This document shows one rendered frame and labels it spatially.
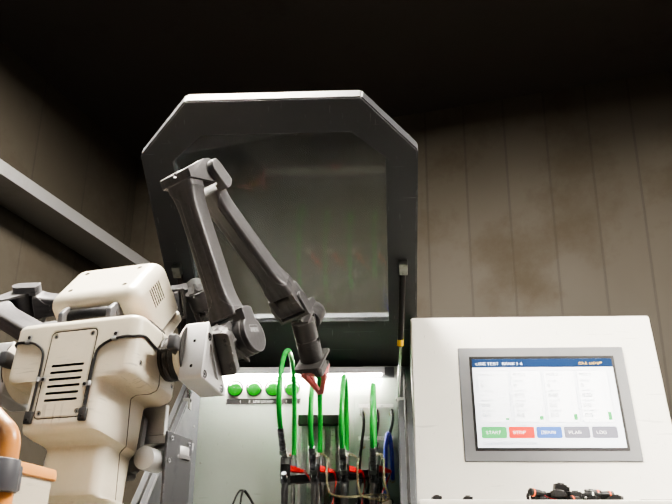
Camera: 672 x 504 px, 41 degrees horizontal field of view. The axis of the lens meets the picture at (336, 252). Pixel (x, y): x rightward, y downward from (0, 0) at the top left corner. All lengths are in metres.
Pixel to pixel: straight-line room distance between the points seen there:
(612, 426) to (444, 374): 0.48
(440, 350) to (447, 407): 0.18
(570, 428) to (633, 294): 1.66
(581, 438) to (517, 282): 1.75
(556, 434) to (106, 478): 1.30
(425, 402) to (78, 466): 1.14
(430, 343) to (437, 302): 1.60
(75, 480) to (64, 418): 0.11
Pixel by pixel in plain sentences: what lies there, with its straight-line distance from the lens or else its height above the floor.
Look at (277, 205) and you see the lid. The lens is 2.48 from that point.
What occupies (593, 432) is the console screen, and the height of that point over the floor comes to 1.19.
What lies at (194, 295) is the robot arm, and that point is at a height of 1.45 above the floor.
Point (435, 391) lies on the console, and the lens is 2.56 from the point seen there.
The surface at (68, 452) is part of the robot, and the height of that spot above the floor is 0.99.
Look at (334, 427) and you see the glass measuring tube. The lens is 2.77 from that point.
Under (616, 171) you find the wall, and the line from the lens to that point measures 4.35.
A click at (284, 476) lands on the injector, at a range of 2.45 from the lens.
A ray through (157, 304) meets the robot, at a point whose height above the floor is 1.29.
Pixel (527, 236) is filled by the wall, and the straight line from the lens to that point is 4.26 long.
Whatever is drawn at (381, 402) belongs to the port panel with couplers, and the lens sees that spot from 2.79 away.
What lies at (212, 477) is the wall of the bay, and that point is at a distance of 2.81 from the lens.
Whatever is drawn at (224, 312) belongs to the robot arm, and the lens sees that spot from 1.81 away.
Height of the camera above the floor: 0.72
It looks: 22 degrees up
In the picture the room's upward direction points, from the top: 1 degrees clockwise
